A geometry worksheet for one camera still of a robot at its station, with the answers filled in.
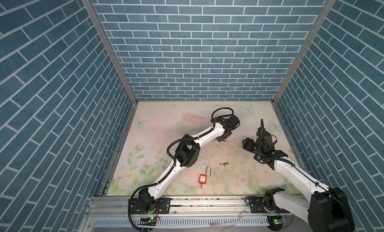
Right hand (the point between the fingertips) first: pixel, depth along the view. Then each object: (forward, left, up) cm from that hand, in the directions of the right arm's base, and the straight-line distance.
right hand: (245, 140), depth 88 cm
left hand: (+8, +10, -9) cm, 16 cm away
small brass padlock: (-12, +11, -9) cm, 19 cm away
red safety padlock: (-21, +24, -7) cm, 33 cm away
